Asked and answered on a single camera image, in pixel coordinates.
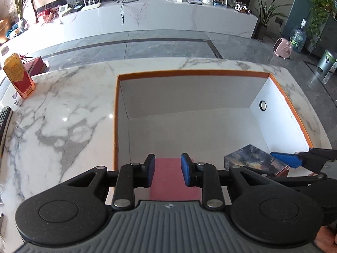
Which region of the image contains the large orange cardboard box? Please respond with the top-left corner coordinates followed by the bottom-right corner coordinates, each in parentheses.
top-left (114, 70), bottom-right (313, 169)

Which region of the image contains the pink space heater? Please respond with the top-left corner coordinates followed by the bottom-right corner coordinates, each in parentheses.
top-left (273, 38), bottom-right (293, 59)

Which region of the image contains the red yellow carton box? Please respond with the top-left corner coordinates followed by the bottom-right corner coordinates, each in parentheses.
top-left (3, 53), bottom-right (35, 99)

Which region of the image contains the white marble tv cabinet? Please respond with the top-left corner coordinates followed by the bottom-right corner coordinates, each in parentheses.
top-left (1, 0), bottom-right (258, 58)

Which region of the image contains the black hanging cable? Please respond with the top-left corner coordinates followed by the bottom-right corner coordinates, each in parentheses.
top-left (110, 0), bottom-right (140, 25)

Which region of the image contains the grey pedal trash bin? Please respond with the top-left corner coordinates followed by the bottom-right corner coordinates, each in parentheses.
top-left (316, 50), bottom-right (336, 83)

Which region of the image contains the dark printed small box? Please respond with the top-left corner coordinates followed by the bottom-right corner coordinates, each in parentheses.
top-left (224, 144), bottom-right (290, 176)

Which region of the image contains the pink rectangular case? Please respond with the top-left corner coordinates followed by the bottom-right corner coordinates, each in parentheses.
top-left (150, 158), bottom-right (202, 201)

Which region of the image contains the blue water jug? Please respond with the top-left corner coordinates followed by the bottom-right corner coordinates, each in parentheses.
top-left (289, 19), bottom-right (307, 53)

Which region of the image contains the potted green plant right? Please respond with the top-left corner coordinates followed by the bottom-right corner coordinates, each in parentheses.
top-left (253, 0), bottom-right (292, 41)

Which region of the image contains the person right hand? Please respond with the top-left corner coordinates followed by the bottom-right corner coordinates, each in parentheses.
top-left (314, 226), bottom-right (337, 253)

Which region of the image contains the black keyboard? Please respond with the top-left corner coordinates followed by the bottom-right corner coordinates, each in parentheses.
top-left (0, 106), bottom-right (13, 156)

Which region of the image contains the blue vase green plant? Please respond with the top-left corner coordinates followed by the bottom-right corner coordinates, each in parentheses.
top-left (14, 0), bottom-right (31, 33)

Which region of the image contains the white wifi router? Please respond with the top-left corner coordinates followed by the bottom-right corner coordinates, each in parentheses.
top-left (80, 0), bottom-right (101, 11)

